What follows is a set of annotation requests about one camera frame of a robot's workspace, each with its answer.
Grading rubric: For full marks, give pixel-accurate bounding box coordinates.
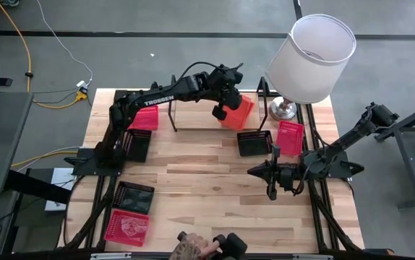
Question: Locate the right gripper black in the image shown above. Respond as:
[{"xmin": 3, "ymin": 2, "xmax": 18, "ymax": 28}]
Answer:
[{"xmin": 247, "ymin": 144, "xmax": 297, "ymax": 202}]

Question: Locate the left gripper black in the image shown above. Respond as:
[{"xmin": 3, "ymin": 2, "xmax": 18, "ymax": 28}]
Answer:
[{"xmin": 209, "ymin": 64, "xmax": 244, "ymax": 122}]

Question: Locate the orange plastic basket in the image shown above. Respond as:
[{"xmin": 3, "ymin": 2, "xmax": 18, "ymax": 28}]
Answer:
[{"xmin": 218, "ymin": 94, "xmax": 256, "ymax": 131}]

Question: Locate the black plastic basket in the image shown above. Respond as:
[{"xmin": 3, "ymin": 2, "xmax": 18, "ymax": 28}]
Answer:
[
  {"xmin": 111, "ymin": 180, "xmax": 155, "ymax": 215},
  {"xmin": 122, "ymin": 129, "xmax": 153, "ymax": 163},
  {"xmin": 236, "ymin": 129, "xmax": 274, "ymax": 157}
]

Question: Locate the red plastic basket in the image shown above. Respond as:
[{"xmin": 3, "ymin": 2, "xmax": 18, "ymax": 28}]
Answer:
[
  {"xmin": 103, "ymin": 209, "xmax": 151, "ymax": 248},
  {"xmin": 275, "ymin": 120, "xmax": 305, "ymax": 157},
  {"xmin": 127, "ymin": 104, "xmax": 160, "ymax": 131}
]

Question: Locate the black handheld device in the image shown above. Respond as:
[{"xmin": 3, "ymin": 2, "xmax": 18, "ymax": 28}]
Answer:
[{"xmin": 176, "ymin": 230, "xmax": 249, "ymax": 260}]

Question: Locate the white shade table lamp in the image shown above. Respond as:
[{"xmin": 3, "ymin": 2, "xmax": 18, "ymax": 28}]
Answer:
[{"xmin": 264, "ymin": 13, "xmax": 357, "ymax": 122}]

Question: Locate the person's hand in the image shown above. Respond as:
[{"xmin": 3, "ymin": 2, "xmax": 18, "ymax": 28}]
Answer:
[{"xmin": 168, "ymin": 232, "xmax": 221, "ymax": 260}]

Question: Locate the grey metal stand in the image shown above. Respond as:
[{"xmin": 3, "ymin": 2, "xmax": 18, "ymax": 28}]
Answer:
[{"xmin": 373, "ymin": 97, "xmax": 415, "ymax": 210}]

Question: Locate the white paper box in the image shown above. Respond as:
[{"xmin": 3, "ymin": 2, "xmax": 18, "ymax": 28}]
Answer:
[{"xmin": 43, "ymin": 167, "xmax": 77, "ymax": 212}]

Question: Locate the black beam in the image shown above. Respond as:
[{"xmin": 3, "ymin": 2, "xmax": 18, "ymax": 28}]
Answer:
[{"xmin": 4, "ymin": 168, "xmax": 74, "ymax": 206}]

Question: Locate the black metal rig frame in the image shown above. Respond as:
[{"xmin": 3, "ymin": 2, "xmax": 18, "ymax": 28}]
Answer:
[{"xmin": 57, "ymin": 87, "xmax": 366, "ymax": 254}]

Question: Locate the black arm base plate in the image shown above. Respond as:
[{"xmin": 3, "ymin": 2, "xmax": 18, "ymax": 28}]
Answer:
[
  {"xmin": 300, "ymin": 149, "xmax": 366, "ymax": 181},
  {"xmin": 64, "ymin": 147, "xmax": 126, "ymax": 178}
]

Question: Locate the silver metal bracket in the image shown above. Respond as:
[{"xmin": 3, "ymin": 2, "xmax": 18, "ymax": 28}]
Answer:
[
  {"xmin": 292, "ymin": 253, "xmax": 334, "ymax": 260},
  {"xmin": 90, "ymin": 252, "xmax": 133, "ymax": 260}
]

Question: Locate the grey floor cable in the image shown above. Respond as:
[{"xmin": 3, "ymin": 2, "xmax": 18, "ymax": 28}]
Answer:
[{"xmin": 15, "ymin": 145, "xmax": 82, "ymax": 170}]

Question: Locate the white floor cable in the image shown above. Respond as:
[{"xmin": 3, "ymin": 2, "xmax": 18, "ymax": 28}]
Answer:
[{"xmin": 35, "ymin": 0, "xmax": 95, "ymax": 87}]

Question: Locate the short yellow floor cable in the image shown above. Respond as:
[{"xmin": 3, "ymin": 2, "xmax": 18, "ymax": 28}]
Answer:
[{"xmin": 10, "ymin": 149, "xmax": 80, "ymax": 169}]

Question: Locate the long yellow floor cable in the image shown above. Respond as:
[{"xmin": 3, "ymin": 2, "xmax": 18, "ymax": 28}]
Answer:
[{"xmin": 0, "ymin": 0, "xmax": 87, "ymax": 110}]

